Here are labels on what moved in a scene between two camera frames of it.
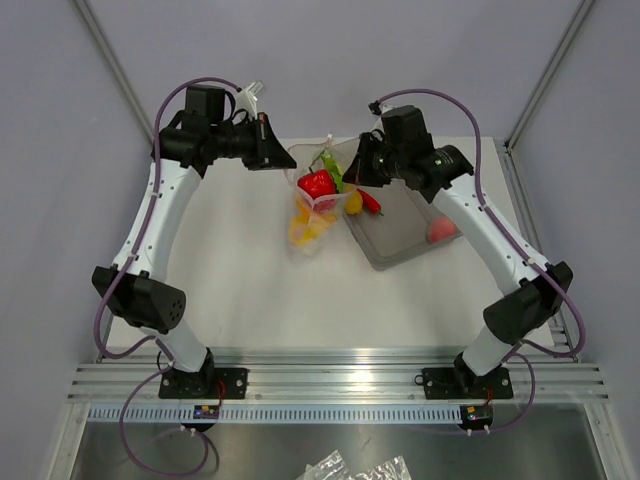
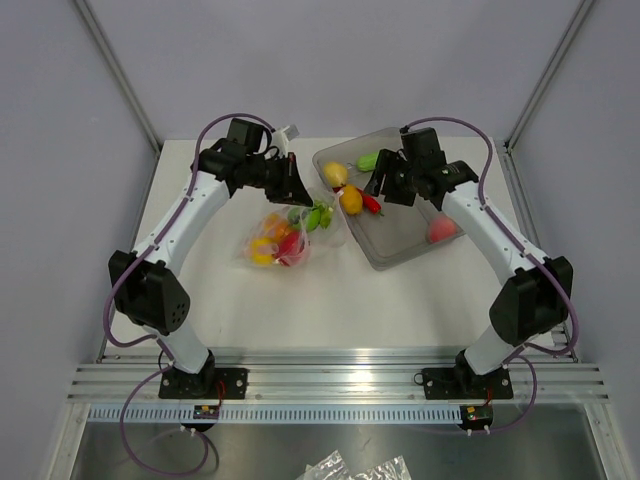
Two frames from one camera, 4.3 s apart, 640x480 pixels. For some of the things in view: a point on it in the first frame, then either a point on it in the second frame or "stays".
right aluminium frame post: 583,10 stays
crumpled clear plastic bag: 332,467 stays
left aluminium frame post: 117,66 stays
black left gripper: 267,152 → 290,188
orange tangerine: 354,203 stays
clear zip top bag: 317,168 → 280,236
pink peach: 440,229 stays
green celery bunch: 335,170 → 320,215
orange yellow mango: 306,213 → 275,226
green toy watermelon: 325,206 → 307,219
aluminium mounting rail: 337,376 stays
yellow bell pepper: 301,233 → 262,251
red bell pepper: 317,183 → 292,246
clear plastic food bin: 402,230 stays
